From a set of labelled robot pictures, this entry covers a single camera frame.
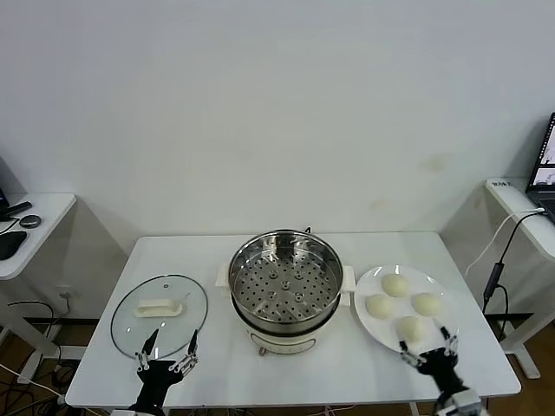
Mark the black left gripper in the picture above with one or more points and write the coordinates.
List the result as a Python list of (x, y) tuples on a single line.
[(156, 377)]

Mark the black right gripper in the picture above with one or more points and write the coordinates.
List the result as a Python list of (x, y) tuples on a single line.
[(440, 368)]

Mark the white steamed baozi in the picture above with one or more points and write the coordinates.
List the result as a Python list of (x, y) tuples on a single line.
[(426, 304), (411, 330), (394, 286), (379, 307)]

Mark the stainless perforated steamer basket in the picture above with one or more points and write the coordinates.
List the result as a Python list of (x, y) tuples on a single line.
[(260, 286)]

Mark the white round plate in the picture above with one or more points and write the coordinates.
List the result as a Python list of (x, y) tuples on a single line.
[(418, 279)]

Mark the white side desk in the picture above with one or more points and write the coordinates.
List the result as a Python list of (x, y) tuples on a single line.
[(507, 195), (47, 216)]

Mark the small printed desk label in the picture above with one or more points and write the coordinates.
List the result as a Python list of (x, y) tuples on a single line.
[(501, 184)]

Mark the round black puck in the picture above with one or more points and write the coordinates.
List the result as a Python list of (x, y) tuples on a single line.
[(30, 220)]

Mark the dark open laptop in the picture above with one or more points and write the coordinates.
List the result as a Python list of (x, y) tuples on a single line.
[(542, 195)]

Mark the dark grey monitor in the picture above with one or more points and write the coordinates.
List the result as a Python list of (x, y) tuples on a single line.
[(11, 175)]

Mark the white wall socket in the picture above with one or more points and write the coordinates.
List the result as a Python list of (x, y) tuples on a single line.
[(65, 294)]

